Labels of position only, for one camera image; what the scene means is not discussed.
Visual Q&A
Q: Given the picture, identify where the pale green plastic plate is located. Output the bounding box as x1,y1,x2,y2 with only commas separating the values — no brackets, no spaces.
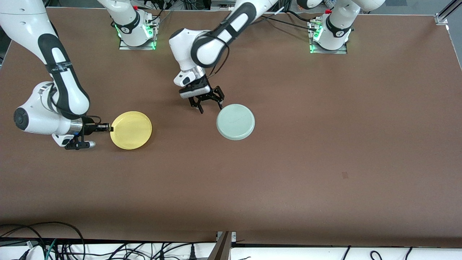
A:
216,104,256,141

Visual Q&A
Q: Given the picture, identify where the yellow plastic plate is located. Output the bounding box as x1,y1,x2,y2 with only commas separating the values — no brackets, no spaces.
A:
110,111,153,150

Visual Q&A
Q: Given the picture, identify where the grey metal box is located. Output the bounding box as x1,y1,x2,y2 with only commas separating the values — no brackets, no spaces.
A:
211,0,239,12

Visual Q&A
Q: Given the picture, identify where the brown table cover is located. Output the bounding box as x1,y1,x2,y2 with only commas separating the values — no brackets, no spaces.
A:
0,7,462,248

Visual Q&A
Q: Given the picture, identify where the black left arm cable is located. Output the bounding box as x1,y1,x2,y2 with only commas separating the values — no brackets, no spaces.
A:
205,34,230,78

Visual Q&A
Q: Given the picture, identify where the large looping black cable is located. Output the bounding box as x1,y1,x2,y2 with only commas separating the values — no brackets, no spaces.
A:
0,221,86,260

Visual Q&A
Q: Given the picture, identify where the black cable across table cover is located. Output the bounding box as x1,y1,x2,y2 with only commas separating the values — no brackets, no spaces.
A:
260,13,319,32

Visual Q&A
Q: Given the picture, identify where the teal cable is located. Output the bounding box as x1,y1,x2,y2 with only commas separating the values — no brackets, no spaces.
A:
45,238,57,260

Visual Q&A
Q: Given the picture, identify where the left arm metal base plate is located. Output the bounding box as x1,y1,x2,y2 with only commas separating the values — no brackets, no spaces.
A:
309,21,348,55

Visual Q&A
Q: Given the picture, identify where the aluminium frame post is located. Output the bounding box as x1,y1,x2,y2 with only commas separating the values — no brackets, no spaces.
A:
207,231,234,260

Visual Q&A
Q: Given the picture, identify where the aluminium frame bar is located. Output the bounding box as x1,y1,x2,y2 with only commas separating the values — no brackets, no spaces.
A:
438,0,462,19

